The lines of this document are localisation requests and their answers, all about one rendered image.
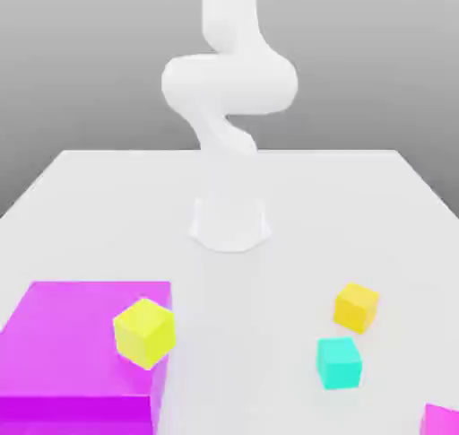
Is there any small golden yellow cube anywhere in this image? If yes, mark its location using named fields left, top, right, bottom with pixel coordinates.
left=333, top=282, right=380, bottom=335

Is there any small lime yellow cube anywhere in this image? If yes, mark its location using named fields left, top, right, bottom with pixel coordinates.
left=112, top=297, right=177, bottom=371

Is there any small turquoise cube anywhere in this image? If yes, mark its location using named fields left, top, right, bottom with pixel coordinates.
left=316, top=336, right=363, bottom=391

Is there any large magenta box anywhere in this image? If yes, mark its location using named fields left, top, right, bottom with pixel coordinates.
left=0, top=280, right=172, bottom=435

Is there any small magenta cube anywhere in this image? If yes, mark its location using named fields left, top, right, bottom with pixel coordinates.
left=420, top=403, right=459, bottom=435

